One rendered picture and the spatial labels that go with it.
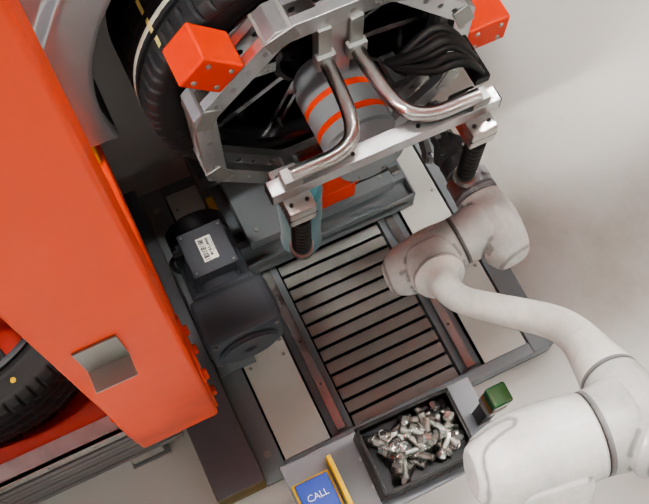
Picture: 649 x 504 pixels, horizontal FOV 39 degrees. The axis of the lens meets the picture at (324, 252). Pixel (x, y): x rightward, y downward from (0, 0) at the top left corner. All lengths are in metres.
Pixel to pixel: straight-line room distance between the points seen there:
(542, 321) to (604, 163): 1.17
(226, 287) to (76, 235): 1.13
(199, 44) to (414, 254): 0.61
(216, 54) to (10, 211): 0.68
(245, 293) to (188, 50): 0.73
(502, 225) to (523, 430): 0.55
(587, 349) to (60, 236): 0.90
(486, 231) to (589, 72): 1.15
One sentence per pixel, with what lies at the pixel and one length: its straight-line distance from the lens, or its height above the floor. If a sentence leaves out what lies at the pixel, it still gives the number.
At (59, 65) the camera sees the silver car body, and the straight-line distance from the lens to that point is 1.57.
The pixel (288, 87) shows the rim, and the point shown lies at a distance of 1.80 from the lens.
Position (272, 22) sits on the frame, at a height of 1.12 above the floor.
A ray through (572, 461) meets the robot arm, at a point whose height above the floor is 1.00.
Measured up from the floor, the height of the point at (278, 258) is 0.14.
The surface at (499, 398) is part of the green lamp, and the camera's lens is 1.71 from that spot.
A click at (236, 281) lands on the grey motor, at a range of 2.04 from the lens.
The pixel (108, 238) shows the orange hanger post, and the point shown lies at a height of 1.45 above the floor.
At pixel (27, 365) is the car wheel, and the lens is 1.95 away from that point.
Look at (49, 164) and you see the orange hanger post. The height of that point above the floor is 1.63.
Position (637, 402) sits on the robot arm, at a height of 0.99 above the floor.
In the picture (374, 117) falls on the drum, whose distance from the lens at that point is 1.61.
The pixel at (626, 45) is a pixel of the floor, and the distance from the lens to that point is 2.93.
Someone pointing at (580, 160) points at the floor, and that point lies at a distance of 2.69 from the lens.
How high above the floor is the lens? 2.30
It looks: 69 degrees down
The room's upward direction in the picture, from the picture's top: 1 degrees clockwise
